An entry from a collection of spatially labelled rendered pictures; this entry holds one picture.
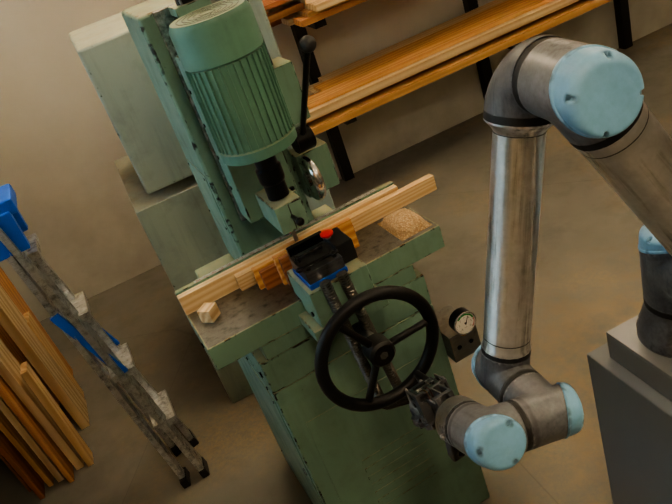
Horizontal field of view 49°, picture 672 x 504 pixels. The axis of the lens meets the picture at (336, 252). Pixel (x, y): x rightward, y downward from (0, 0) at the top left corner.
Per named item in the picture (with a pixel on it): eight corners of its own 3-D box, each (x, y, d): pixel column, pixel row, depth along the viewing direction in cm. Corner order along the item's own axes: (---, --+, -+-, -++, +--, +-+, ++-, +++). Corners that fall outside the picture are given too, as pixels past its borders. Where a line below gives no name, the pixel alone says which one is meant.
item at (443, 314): (456, 363, 184) (449, 339, 180) (431, 341, 194) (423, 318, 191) (484, 347, 186) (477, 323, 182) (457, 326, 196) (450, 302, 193)
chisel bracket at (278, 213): (286, 241, 169) (273, 210, 165) (265, 222, 181) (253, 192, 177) (314, 227, 171) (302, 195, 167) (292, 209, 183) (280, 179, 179)
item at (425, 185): (242, 291, 173) (236, 277, 172) (239, 288, 175) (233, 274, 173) (437, 189, 187) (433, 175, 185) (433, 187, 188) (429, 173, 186)
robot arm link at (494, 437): (536, 463, 121) (482, 482, 118) (498, 441, 133) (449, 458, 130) (525, 409, 120) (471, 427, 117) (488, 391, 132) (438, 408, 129)
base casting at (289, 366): (271, 395, 168) (257, 365, 164) (204, 295, 217) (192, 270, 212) (434, 303, 179) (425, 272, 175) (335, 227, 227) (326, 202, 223)
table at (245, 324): (229, 394, 152) (218, 372, 149) (192, 329, 178) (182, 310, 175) (469, 260, 166) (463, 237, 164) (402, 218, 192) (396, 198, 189)
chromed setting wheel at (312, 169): (323, 208, 184) (307, 164, 178) (304, 194, 194) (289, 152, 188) (334, 203, 185) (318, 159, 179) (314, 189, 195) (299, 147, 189)
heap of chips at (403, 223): (402, 241, 170) (399, 231, 169) (377, 224, 181) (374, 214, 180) (432, 224, 172) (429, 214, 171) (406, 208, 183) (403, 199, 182)
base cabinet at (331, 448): (359, 584, 203) (271, 397, 168) (284, 461, 251) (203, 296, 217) (492, 497, 213) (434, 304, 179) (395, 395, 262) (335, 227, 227)
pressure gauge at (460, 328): (459, 345, 179) (452, 319, 175) (451, 338, 182) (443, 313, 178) (480, 333, 180) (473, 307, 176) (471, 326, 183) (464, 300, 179)
